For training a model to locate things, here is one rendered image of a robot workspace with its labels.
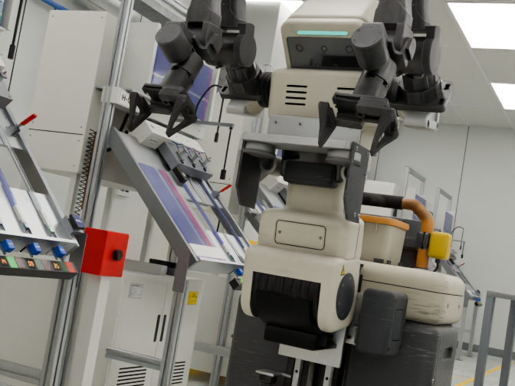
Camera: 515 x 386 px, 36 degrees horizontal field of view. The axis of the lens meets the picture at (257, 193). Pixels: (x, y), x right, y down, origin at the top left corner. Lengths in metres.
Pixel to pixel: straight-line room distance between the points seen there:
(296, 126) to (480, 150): 9.44
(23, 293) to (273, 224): 1.98
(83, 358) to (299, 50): 1.51
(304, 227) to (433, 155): 9.54
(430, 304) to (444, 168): 9.31
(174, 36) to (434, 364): 0.96
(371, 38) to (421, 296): 0.73
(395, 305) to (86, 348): 1.40
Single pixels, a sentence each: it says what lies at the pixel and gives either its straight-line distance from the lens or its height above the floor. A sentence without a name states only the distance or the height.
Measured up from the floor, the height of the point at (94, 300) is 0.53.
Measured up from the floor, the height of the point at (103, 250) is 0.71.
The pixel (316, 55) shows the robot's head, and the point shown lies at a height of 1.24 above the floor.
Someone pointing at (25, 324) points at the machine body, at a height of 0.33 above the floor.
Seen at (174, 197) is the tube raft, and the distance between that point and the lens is 3.39.
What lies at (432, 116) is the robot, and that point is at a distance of 1.77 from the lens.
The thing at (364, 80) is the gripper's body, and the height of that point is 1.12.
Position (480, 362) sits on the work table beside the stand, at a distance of 4.42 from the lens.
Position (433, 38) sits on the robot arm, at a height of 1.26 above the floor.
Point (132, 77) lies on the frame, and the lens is 3.56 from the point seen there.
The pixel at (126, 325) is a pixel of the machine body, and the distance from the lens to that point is 3.37.
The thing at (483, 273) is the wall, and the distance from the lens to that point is 10.95.
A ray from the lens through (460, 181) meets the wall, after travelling 11.13.
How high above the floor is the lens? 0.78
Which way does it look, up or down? 4 degrees up
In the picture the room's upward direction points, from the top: 10 degrees clockwise
